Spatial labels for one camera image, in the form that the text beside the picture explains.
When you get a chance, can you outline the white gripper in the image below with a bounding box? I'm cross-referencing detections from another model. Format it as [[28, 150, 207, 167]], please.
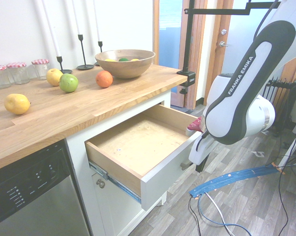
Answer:
[[188, 132, 221, 173]]

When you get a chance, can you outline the white wooden drawer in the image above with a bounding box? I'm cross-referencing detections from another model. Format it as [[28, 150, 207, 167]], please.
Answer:
[[85, 104, 207, 211]]

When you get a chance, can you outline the black Ulanzi clamp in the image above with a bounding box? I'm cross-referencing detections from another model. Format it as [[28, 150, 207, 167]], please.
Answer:
[[177, 70, 196, 95]]

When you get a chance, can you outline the white cabinet with wooden countertop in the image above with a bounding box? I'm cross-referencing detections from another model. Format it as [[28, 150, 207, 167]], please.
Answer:
[[65, 89, 173, 236]]

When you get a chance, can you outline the black radiator heater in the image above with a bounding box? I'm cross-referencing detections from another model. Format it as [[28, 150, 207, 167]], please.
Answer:
[[262, 77, 296, 137]]

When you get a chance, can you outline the frosted glass wooden door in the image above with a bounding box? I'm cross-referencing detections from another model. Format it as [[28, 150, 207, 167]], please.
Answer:
[[211, 0, 262, 116]]

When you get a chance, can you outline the wooden fruit bowl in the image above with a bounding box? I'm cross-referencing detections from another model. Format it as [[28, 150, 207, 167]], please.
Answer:
[[94, 49, 156, 79]]

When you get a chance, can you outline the orange fruit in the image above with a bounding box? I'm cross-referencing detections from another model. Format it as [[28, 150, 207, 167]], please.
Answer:
[[95, 70, 114, 89]]

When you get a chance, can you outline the medium black candle holder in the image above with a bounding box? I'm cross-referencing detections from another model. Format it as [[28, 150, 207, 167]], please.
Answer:
[[93, 41, 104, 66]]

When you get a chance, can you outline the green apple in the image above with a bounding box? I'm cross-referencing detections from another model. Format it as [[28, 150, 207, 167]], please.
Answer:
[[59, 73, 79, 93]]

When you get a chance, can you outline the tall black candle holder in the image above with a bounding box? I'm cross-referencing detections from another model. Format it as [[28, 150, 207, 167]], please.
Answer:
[[76, 34, 94, 71]]

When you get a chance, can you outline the stainless steel dishwasher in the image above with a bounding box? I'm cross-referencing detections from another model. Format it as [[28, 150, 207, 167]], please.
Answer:
[[0, 139, 91, 236]]

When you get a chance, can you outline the yellow apple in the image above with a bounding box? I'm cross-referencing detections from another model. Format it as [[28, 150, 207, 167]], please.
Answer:
[[46, 68, 64, 87]]

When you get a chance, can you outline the short black candle holder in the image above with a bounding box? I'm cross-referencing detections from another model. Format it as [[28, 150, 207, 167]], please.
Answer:
[[56, 56, 73, 74]]

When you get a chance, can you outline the white taper candle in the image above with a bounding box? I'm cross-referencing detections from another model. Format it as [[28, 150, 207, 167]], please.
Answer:
[[41, 0, 62, 58], [92, 0, 101, 42], [71, 0, 82, 35]]

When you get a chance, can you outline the yellow pear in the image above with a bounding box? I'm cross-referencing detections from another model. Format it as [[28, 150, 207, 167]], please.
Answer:
[[4, 93, 31, 116]]

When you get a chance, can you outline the blue flat cable bundle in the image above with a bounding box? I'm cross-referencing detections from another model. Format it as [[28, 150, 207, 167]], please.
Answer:
[[189, 165, 283, 199]]

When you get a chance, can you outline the red wrist camera mount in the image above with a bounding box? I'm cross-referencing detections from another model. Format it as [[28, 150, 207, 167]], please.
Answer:
[[186, 117, 204, 135]]

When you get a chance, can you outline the white floor cable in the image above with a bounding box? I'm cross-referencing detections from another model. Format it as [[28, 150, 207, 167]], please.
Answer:
[[204, 191, 238, 236]]

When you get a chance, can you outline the blue floor cable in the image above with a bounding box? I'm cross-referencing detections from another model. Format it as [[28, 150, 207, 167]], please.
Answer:
[[197, 195, 227, 226]]

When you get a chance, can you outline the black floor cable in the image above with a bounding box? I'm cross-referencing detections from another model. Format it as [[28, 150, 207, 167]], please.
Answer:
[[189, 196, 205, 236]]

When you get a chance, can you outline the black camera stand pole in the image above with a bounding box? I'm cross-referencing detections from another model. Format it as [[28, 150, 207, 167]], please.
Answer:
[[183, 0, 281, 74]]

